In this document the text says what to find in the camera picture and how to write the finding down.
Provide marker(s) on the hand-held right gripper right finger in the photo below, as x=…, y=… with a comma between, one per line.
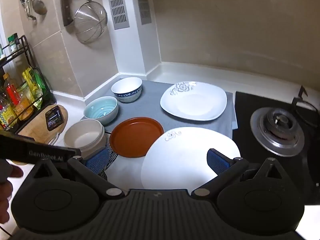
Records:
x=217, y=161

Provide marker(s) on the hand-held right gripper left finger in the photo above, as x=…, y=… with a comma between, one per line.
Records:
x=96, y=161

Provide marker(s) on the large beige bowl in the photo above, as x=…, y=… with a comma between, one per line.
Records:
x=80, y=135

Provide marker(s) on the white plate small flower print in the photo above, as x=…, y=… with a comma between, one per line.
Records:
x=180, y=160

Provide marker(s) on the brown round plate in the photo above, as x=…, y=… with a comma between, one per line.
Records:
x=136, y=136

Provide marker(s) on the teal ribbed bowl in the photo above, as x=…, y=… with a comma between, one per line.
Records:
x=100, y=107

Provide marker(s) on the white plate large flower print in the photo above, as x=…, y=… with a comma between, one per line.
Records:
x=197, y=105

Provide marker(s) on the blue patterned white bowl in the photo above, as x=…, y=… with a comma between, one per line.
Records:
x=127, y=97

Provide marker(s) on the person's left hand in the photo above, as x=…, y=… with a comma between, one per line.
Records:
x=6, y=200

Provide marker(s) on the round wooden cutting board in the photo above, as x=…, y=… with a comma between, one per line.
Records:
x=32, y=130

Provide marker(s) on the black white striped mat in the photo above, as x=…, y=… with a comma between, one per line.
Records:
x=125, y=172

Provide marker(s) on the red cap sauce bottle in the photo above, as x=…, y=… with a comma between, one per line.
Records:
x=8, y=117

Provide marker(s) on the smartphone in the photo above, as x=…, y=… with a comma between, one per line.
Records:
x=53, y=118

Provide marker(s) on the pale blue underlay sheet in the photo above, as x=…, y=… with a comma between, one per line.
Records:
x=235, y=120

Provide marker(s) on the black glass gas stove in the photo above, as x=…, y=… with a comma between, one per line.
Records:
x=245, y=105

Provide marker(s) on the green food packet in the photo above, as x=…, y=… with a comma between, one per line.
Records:
x=41, y=85

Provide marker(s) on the metal stove burner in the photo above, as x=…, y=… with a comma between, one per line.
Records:
x=277, y=130

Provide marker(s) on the yellow food packet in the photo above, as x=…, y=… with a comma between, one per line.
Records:
x=28, y=80

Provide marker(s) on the grey cloth mat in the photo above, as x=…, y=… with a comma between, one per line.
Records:
x=147, y=105

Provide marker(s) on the black pan support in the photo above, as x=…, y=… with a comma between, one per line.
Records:
x=301, y=97

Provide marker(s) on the green cap spice jar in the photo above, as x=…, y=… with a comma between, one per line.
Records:
x=13, y=45

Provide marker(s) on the metal mesh strainer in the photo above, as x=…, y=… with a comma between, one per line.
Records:
x=90, y=22

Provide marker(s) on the kitchen cleaver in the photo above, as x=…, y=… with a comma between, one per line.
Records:
x=67, y=10

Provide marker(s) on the grey vent grille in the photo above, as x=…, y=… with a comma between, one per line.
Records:
x=143, y=2
x=117, y=5

